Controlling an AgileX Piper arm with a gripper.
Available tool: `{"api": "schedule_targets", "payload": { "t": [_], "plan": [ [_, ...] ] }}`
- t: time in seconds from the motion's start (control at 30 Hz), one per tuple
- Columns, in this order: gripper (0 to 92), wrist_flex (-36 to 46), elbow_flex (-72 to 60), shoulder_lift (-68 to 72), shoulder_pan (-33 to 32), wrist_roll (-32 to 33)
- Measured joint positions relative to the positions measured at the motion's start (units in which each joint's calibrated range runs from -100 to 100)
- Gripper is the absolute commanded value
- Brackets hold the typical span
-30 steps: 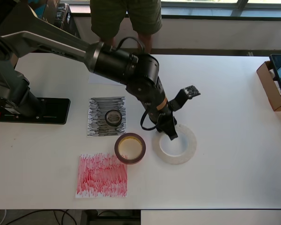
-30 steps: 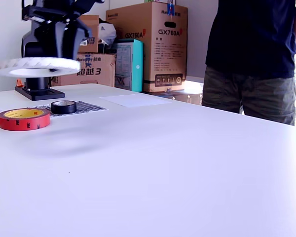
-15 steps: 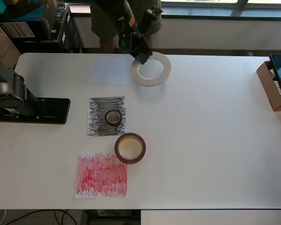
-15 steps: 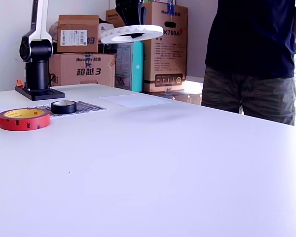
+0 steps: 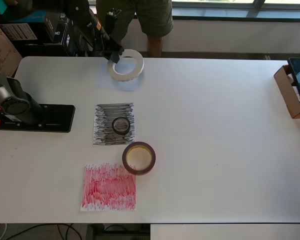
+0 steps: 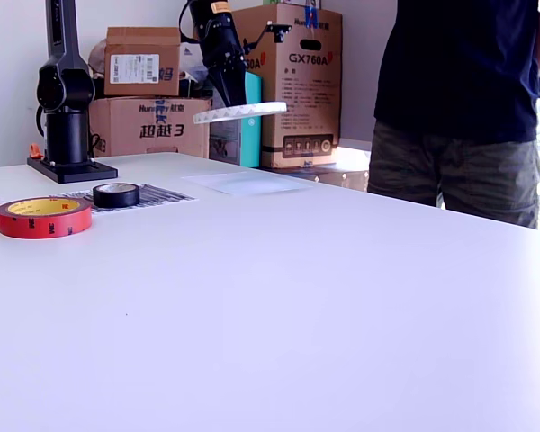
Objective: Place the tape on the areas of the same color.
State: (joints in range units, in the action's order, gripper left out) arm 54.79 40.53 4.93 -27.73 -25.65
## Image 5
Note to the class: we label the wide brown cardboard box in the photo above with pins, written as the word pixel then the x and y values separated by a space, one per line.
pixel 0 50

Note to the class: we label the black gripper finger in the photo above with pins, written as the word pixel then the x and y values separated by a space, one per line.
pixel 108 55
pixel 116 57

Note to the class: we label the red scribbled paper sheet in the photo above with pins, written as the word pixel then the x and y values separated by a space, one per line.
pixel 102 190

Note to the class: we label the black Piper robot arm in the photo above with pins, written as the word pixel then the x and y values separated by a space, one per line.
pixel 15 105

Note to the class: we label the black carton white label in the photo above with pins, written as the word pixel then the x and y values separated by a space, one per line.
pixel 17 33

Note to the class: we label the black scribbled paper sheet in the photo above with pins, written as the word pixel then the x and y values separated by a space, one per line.
pixel 102 135

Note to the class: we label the white tape roll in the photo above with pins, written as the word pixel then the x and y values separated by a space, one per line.
pixel 140 65

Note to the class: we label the dark window frame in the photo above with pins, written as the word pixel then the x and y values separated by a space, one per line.
pixel 240 11

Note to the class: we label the small white item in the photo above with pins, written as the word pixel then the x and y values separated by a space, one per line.
pixel 291 80

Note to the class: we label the black tape roll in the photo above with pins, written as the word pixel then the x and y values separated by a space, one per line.
pixel 121 133

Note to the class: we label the black AOC carton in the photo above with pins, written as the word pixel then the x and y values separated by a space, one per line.
pixel 56 32

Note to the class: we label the red tape roll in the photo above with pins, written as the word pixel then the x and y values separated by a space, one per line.
pixel 139 173

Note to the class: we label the person in dark shirt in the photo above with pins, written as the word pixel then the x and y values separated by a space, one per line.
pixel 150 15

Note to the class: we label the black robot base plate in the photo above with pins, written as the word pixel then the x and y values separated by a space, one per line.
pixel 60 117

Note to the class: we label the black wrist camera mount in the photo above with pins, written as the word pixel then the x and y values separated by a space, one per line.
pixel 110 23

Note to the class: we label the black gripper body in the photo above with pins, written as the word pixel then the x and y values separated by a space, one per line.
pixel 111 45

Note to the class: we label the small open cardboard box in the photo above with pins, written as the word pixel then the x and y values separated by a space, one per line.
pixel 287 100

